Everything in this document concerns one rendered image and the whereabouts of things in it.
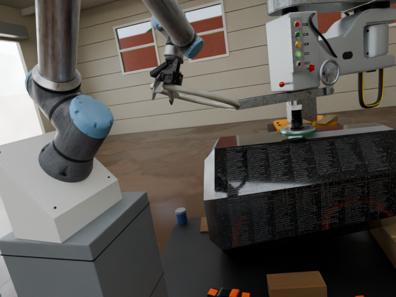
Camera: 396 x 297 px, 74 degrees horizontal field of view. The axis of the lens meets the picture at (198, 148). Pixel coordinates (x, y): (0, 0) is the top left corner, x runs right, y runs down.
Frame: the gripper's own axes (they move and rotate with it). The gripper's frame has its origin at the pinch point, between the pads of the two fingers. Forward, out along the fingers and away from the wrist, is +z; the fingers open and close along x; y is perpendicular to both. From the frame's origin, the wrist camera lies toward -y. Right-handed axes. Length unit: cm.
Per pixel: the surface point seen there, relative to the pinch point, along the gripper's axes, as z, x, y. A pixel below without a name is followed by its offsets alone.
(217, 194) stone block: 45, 47, 13
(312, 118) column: -19, 168, 20
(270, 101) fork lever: -15, 57, 27
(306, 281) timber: 79, 70, 67
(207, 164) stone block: 32, 57, -6
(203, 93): -6.8, 6.6, 18.2
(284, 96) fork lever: -19, 65, 31
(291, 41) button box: -47, 54, 32
